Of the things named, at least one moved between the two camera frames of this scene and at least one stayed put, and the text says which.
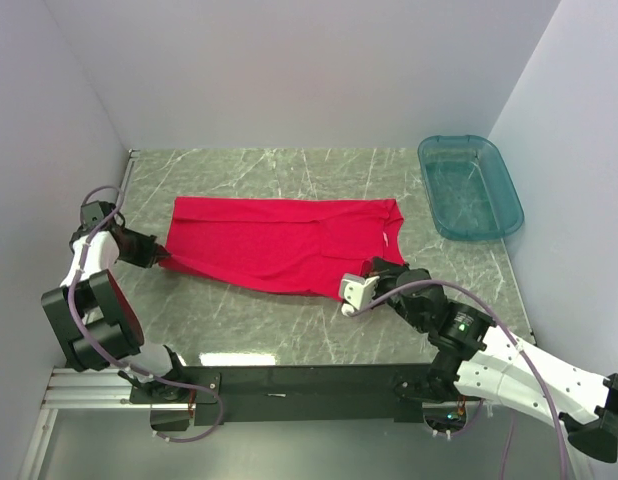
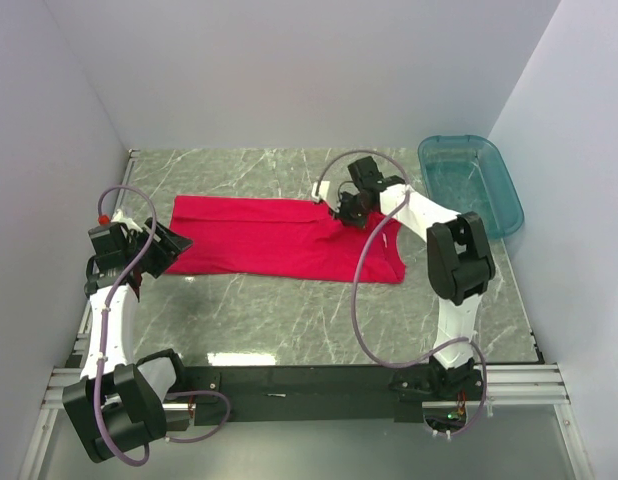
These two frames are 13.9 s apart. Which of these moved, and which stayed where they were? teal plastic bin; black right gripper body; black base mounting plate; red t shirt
Moved: black right gripper body; red t shirt
Stayed: teal plastic bin; black base mounting plate
